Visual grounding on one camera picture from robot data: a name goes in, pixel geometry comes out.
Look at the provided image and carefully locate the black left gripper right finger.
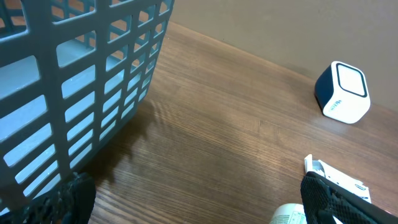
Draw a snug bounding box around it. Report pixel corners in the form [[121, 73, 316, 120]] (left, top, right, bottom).
[[300, 171, 397, 224]]

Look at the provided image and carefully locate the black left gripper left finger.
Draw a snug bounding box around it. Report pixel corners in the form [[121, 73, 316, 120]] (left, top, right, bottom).
[[1, 172, 96, 224]]

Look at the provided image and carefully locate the green lid jar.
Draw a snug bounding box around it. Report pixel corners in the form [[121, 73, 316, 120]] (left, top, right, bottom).
[[270, 203, 307, 224]]

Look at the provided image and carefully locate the white barcode scanner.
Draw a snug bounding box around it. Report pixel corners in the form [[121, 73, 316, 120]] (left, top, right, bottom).
[[314, 60, 371, 124]]

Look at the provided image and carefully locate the grey plastic lattice basket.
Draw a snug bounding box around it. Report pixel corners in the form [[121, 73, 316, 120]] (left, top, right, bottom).
[[1, 0, 174, 213]]

